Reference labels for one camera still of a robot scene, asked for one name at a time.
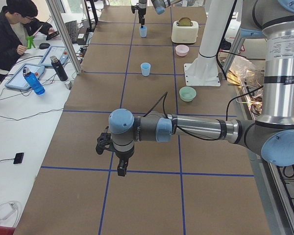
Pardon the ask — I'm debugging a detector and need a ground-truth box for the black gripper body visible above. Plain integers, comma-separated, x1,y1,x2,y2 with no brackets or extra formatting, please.
137,0,147,17
115,149,134,163

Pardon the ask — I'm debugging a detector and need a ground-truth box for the light blue cup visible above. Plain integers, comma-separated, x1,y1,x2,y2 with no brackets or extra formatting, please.
140,62,151,76
139,25,147,38

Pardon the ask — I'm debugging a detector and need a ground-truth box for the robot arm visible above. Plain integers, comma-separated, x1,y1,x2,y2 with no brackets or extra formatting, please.
131,0,181,28
106,0,294,176

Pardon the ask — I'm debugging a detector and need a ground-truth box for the cream two-slot toaster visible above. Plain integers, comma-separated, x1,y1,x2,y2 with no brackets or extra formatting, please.
171,21,199,44

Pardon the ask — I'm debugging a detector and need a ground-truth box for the toast slice in toaster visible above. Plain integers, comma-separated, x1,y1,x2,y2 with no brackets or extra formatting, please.
177,17,192,27

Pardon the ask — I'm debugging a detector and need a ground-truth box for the pink plastic bowl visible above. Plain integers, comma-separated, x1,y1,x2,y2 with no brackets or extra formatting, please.
175,45,190,57

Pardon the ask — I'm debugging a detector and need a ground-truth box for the black keyboard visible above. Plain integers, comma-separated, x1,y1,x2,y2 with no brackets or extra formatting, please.
65,20,78,44

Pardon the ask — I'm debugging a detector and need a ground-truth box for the green plastic bowl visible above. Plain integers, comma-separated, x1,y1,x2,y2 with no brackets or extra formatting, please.
179,86,196,102

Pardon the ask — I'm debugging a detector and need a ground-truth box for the teach pendant far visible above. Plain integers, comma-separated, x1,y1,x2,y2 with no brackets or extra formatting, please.
39,46,69,68

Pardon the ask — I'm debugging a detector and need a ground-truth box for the teach pendant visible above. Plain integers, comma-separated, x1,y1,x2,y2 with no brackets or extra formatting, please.
5,63,45,91
39,46,69,68

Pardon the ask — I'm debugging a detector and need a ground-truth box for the black thermos bottle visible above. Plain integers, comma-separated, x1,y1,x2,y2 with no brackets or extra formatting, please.
50,55,68,81

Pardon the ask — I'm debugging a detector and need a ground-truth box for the black computer mouse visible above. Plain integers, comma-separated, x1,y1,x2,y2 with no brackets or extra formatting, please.
39,43,50,49

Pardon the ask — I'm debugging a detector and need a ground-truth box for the small black box device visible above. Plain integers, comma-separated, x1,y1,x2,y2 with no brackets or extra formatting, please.
13,152,24,165

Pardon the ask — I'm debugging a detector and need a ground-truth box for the green mini tripod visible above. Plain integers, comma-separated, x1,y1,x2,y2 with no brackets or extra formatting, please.
26,35,36,49

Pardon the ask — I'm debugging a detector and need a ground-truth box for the clear plastic bag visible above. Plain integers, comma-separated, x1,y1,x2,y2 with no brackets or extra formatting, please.
227,56,264,88

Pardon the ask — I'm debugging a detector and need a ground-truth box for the blue water bottle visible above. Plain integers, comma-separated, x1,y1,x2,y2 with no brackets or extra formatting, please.
23,67,45,95

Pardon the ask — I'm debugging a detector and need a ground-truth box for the seated person in black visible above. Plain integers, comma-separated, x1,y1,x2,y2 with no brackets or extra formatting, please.
0,0,55,71

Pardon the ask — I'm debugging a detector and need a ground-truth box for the teach pendant near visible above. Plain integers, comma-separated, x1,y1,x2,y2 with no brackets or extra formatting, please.
5,63,45,91

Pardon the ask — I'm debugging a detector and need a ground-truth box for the black gripper cable arm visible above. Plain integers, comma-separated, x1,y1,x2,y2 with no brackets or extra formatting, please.
142,92,222,141

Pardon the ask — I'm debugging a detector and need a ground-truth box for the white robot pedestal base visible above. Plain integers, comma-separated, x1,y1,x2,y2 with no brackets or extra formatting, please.
184,0,236,87

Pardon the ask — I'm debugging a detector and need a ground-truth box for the aluminium frame post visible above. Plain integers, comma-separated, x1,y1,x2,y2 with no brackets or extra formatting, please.
46,0,82,75

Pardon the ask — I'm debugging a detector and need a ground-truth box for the white charger with cable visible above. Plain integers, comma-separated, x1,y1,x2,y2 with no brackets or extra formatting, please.
0,201,22,228

